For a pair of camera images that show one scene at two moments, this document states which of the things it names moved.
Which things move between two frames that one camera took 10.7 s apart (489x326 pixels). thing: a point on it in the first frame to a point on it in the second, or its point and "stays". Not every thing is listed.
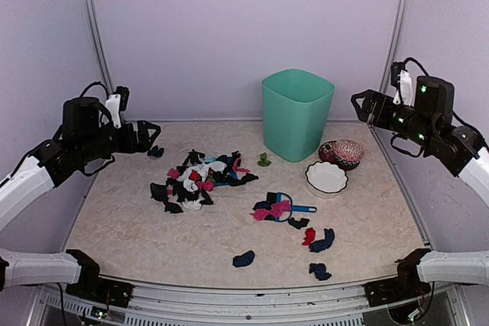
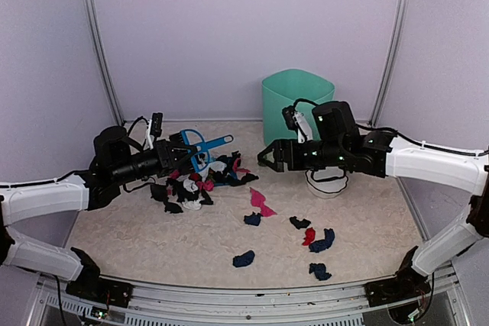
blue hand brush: x=293 y=208 to x=197 y=146
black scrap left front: x=173 y=208 stays
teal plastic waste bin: x=296 y=104 stays
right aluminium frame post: x=393 y=55 stays
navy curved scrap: x=320 y=245 stays
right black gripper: x=373 y=97 to x=293 y=163
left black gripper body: x=127 y=144 to x=163 y=161
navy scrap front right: x=319 y=270 stays
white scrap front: x=192 y=205 stays
